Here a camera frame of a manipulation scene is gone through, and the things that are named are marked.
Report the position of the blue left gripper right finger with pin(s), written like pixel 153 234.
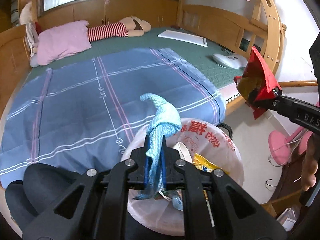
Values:
pixel 163 165

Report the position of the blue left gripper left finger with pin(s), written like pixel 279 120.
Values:
pixel 147 161

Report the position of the blue knotted cloth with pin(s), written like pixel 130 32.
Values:
pixel 166 123

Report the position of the yellow snack wrapper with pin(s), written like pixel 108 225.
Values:
pixel 201 163

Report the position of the red wrapper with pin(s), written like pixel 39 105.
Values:
pixel 257 84

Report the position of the white trash bin with bag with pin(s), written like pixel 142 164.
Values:
pixel 207 147

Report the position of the person's right hand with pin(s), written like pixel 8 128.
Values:
pixel 309 165

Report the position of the pink fan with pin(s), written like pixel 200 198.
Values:
pixel 282 147

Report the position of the blue plaid bed sheet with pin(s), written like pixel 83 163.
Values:
pixel 84 115

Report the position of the white oval device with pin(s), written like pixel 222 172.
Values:
pixel 233 60

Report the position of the white flat board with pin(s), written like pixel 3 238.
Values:
pixel 184 37

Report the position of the striped plush doll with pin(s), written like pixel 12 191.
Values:
pixel 127 27

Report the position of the pink pillow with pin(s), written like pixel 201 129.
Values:
pixel 59 42

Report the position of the white plush toy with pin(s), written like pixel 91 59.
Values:
pixel 32 36

